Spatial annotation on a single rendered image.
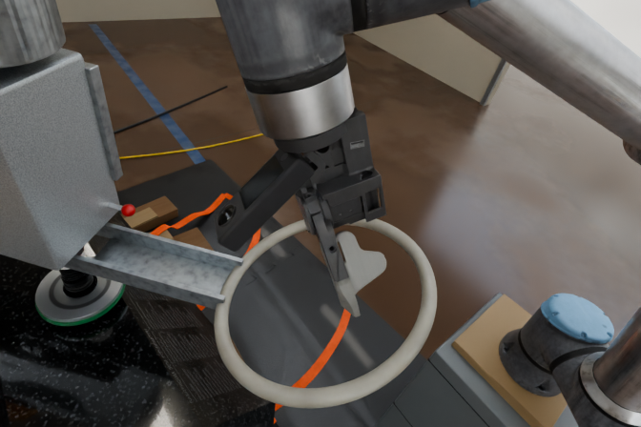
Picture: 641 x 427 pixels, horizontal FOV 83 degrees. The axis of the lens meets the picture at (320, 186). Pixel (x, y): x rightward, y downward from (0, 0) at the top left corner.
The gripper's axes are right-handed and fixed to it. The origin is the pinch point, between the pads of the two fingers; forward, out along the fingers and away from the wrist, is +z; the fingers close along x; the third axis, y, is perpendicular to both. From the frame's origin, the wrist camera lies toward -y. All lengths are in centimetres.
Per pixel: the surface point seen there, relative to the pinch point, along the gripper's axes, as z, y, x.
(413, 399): 104, 18, 25
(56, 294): 31, -68, 57
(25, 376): 38, -75, 40
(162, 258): 24, -35, 46
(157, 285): 23, -35, 36
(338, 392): 28.2, -4.3, 0.3
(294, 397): 28.3, -11.6, 2.5
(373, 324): 152, 25, 89
